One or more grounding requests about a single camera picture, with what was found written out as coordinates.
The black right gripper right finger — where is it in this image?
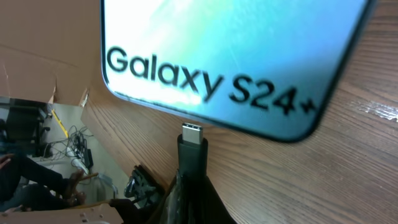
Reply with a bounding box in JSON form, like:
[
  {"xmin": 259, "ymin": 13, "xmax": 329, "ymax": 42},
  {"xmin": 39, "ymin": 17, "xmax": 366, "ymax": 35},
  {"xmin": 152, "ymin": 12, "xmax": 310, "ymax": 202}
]
[{"xmin": 189, "ymin": 177, "xmax": 237, "ymax": 224}]

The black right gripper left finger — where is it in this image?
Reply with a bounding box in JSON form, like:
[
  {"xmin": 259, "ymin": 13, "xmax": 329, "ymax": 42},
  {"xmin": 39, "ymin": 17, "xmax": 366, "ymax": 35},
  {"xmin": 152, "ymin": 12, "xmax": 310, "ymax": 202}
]
[{"xmin": 152, "ymin": 170, "xmax": 189, "ymax": 224}]

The black USB charging cable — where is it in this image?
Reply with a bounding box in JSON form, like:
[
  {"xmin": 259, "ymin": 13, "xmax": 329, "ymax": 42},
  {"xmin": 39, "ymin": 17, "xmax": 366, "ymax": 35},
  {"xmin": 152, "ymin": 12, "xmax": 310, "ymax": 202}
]
[{"xmin": 176, "ymin": 122, "xmax": 209, "ymax": 181}]

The Galaxy S24 smartphone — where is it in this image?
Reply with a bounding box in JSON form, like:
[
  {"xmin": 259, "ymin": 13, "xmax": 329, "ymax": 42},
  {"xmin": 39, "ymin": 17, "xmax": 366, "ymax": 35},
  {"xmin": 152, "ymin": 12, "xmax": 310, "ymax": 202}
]
[{"xmin": 100, "ymin": 0, "xmax": 376, "ymax": 142}]

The person in dark clothes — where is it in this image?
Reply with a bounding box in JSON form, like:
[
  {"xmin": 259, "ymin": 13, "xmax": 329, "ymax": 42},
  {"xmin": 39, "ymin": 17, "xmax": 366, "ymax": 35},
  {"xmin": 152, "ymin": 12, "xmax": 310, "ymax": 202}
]
[{"xmin": 1, "ymin": 154, "xmax": 86, "ymax": 212}]

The cardboard back panel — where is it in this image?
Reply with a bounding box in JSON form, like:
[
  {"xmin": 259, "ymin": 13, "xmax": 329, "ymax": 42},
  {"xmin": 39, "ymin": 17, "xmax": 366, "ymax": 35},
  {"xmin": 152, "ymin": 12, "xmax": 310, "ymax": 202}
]
[{"xmin": 1, "ymin": 0, "xmax": 101, "ymax": 105}]

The tangle of floor cables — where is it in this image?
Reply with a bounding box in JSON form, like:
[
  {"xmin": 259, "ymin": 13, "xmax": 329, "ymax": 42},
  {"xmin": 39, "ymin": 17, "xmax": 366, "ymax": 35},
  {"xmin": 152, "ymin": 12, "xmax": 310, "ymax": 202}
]
[{"xmin": 40, "ymin": 124, "xmax": 94, "ymax": 175}]

